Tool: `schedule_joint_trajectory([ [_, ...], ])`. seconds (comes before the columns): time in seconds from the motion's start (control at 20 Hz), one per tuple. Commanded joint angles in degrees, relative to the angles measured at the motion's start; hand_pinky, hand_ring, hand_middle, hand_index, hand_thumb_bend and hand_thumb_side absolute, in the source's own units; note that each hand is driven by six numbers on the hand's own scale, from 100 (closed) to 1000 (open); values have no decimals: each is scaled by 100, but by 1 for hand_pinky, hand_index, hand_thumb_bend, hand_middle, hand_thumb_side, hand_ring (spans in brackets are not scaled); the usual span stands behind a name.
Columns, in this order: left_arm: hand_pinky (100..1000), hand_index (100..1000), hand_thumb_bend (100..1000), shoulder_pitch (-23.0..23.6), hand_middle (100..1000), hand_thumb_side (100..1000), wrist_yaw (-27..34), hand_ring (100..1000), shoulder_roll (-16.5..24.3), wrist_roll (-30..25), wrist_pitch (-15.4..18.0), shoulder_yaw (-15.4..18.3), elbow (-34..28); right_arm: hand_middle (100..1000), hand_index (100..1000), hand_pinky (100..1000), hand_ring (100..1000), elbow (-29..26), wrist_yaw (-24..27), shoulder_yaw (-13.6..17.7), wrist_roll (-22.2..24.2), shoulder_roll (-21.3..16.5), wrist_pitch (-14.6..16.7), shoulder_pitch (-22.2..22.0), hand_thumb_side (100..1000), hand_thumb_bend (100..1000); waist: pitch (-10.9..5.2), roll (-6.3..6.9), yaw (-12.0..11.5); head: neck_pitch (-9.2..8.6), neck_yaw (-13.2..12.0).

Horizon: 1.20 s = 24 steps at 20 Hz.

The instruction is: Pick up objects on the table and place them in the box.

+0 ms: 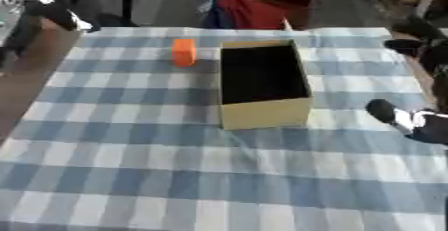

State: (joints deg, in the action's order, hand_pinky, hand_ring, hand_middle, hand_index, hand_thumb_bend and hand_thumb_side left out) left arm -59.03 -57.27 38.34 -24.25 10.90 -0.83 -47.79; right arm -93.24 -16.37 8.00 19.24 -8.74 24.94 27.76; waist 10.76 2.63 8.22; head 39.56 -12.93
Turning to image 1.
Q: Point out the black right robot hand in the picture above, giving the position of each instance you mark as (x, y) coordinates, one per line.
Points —
(434, 128)

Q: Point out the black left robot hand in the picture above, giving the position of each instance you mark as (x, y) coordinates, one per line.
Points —
(58, 13)

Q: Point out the brown bag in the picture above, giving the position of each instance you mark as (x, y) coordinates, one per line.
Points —
(294, 3)

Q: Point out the red and blue bag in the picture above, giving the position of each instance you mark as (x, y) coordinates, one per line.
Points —
(251, 11)

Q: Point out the cardboard box with black inside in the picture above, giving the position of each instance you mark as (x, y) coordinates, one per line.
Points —
(265, 113)

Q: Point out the orange rectangular block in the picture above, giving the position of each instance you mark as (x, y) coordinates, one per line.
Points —
(184, 52)

